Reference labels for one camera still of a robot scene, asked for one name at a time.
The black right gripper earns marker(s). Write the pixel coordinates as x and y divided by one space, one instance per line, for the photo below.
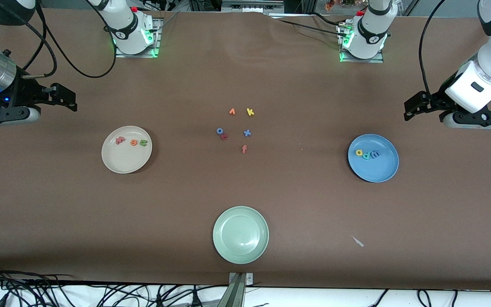
27 92

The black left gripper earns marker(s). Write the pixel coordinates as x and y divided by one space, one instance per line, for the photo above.
436 101

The blue foam letter m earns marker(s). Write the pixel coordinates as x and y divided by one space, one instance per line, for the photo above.
374 154

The pink foam letter w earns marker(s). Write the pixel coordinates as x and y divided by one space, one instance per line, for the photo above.
120 140

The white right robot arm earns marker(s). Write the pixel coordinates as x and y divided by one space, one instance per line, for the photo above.
126 30

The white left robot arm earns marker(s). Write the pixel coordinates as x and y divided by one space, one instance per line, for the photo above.
475 87

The blue plate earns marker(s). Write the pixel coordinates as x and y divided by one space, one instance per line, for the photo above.
375 170

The beige plate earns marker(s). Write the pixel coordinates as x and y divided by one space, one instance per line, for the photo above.
126 160

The brown table cover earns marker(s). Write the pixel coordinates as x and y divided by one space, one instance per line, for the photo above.
79 221

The orange decorative foliage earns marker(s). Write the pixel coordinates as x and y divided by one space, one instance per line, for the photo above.
330 5

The small white paper scrap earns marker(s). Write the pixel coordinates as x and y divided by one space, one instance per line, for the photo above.
358 241

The pale green plate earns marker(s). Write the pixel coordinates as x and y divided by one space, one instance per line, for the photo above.
241 235

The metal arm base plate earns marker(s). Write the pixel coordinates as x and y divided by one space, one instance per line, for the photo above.
375 60
157 42

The aluminium frame beam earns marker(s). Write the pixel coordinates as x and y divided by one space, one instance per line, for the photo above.
249 6

